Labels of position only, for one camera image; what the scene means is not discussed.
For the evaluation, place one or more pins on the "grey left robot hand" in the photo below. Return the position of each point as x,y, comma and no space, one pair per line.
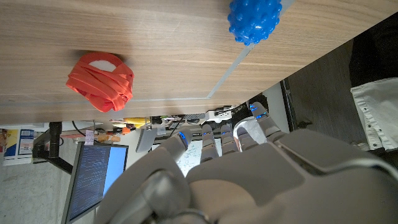
280,186

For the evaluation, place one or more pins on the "blue spiky stress ball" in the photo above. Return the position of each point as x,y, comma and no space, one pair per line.
253,18

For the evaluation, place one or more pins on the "whiteboard with writing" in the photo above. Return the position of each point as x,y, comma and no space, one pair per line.
192,155

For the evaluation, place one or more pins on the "white power strip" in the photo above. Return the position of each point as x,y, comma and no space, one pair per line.
217,115

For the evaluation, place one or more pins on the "white perforated cloth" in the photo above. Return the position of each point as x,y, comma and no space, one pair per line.
376,109

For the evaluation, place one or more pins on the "large yellow banana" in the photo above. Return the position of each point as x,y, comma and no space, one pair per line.
135,120

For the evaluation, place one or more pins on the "orange cube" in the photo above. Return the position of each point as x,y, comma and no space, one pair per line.
126,130

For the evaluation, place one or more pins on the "computer monitor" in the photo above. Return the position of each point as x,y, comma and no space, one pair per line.
90,177

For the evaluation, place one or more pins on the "pink sticky note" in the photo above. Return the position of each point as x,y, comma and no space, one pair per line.
89,137

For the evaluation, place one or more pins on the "white canister printed label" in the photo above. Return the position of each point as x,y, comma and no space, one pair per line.
18,144

